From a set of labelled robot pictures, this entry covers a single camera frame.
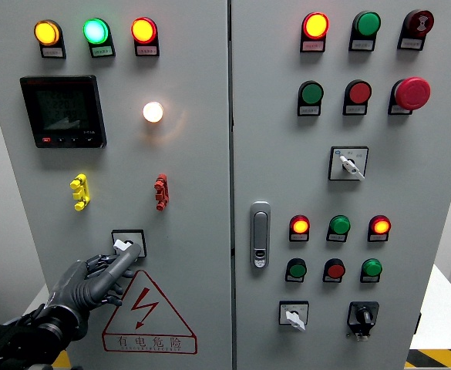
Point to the black door hinge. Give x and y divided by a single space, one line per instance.
418 323

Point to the large green push button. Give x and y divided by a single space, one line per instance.
311 93

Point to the large dark green lamp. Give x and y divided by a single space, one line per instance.
367 24

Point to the small green flat push button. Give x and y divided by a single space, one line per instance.
297 269

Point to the large red stop button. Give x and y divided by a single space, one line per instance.
413 93

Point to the small green raised push button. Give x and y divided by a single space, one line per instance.
372 267

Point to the red warning triangle sign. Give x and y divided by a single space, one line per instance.
150 342

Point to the grey cabinet door with display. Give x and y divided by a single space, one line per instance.
190 154

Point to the yellow round lamp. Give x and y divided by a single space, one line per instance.
46 32

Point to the dark red buzzer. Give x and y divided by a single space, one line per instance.
419 21

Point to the small red flat push button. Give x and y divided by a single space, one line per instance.
335 269

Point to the grey cabinet door with lock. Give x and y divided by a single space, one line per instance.
287 154

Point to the bright green lit lamp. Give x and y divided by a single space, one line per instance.
95 31

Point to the small white label plate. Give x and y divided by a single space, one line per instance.
399 109
293 279
377 237
312 46
331 279
361 45
52 52
308 110
335 237
354 109
101 51
298 237
369 279
410 44
146 50

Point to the white round lamp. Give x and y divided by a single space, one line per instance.
153 112

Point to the black yellow striped tape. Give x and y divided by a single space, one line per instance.
60 359
441 358

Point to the silver door lock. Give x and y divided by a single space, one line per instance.
260 235

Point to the small red lit lamp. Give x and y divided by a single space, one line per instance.
379 224
299 224

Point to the black display meter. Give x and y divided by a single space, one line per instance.
63 111

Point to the large red push button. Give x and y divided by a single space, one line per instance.
359 92

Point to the small green lamp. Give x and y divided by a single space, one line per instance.
339 224

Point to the large red lit lamp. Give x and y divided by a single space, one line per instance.
143 30
315 25

